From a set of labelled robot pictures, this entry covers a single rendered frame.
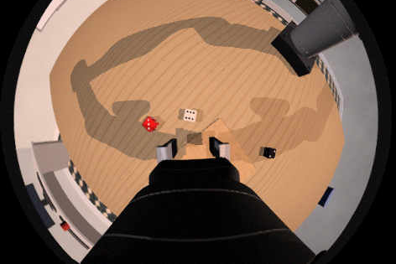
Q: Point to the red die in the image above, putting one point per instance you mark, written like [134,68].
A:
[150,124]

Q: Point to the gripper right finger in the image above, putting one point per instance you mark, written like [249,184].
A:
[219,149]

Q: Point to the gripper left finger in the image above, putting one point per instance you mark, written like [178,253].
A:
[167,151]

